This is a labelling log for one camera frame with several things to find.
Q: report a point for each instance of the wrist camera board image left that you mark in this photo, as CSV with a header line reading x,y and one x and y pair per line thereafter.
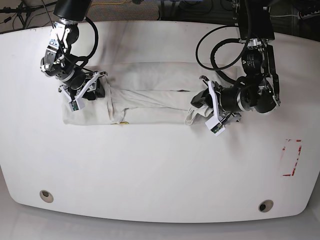
x,y
76,104

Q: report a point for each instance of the right table cable grommet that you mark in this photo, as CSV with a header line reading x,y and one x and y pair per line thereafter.
x,y
266,206

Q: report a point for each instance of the left table cable grommet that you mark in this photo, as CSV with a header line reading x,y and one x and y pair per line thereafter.
x,y
46,196

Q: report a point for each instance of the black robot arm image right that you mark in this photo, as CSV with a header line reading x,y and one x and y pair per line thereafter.
x,y
260,82

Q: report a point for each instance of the black tripod stand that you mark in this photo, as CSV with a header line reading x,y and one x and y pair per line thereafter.
x,y
23,12

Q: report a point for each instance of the white power strip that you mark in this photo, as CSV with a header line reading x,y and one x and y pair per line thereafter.
x,y
309,13

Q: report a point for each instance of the white T-shirt with yellow logo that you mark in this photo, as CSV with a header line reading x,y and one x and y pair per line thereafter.
x,y
146,93

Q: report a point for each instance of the red tape rectangle marking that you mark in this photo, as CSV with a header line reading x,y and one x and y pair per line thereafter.
x,y
289,158

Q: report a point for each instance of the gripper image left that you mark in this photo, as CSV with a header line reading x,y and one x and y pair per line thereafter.
x,y
84,86

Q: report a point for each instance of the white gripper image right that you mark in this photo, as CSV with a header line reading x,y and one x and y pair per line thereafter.
x,y
228,100

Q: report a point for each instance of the table cable grommet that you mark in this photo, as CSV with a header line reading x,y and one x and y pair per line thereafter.
x,y
266,206
46,196

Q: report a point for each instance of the wrist camera board image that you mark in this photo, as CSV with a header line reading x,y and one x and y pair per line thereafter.
x,y
215,126
76,104

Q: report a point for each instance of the wrist camera board image right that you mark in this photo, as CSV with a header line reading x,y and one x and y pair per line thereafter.
x,y
215,126

